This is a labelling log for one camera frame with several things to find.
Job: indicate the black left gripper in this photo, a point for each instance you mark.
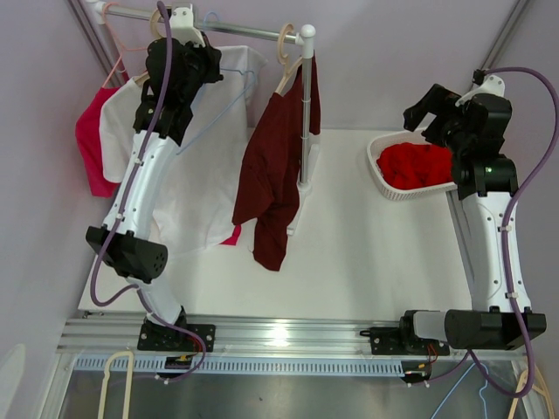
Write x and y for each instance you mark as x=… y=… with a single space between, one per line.
x=210 y=56

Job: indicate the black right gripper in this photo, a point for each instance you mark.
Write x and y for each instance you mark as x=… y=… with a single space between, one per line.
x=438 y=102

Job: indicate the light blue wire hanger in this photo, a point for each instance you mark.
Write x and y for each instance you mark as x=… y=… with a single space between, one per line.
x=220 y=109

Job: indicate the bright red t shirt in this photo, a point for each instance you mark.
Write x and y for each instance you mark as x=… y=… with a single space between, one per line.
x=408 y=166

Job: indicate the maroon t shirt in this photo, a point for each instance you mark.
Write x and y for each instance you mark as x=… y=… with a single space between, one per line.
x=267 y=187

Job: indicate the white t shirt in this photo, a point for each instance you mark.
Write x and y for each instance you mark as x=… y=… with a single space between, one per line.
x=195 y=203

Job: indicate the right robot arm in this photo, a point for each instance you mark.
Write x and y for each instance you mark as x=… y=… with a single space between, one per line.
x=482 y=210

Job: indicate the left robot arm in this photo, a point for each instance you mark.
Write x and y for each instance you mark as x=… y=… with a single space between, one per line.
x=123 y=242

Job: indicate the pink magenta t shirt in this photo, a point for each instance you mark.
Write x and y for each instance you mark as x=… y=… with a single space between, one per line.
x=87 y=134

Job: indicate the blue hanger on floor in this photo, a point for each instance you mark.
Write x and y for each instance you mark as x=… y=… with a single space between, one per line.
x=465 y=398

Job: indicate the white perforated plastic basket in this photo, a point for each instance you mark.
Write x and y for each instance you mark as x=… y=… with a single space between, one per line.
x=375 y=148

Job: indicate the white clothes rack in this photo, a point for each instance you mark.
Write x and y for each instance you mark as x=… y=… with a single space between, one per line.
x=301 y=44

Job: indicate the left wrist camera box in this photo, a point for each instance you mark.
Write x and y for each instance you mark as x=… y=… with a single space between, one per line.
x=183 y=24

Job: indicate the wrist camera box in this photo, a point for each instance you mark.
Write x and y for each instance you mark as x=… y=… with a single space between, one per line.
x=183 y=24
x=491 y=85

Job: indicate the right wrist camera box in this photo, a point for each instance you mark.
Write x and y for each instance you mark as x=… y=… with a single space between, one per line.
x=491 y=85

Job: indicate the pink wire hanger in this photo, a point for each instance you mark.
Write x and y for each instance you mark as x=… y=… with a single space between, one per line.
x=118 y=74

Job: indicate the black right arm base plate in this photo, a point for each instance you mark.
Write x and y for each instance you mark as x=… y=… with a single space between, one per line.
x=394 y=341

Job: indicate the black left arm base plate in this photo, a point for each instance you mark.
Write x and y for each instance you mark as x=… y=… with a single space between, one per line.
x=157 y=338

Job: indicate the aluminium rail frame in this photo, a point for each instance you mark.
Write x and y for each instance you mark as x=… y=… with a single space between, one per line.
x=355 y=255

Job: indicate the white slotted cable duct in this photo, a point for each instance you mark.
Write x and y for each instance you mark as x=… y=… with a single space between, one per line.
x=246 y=365

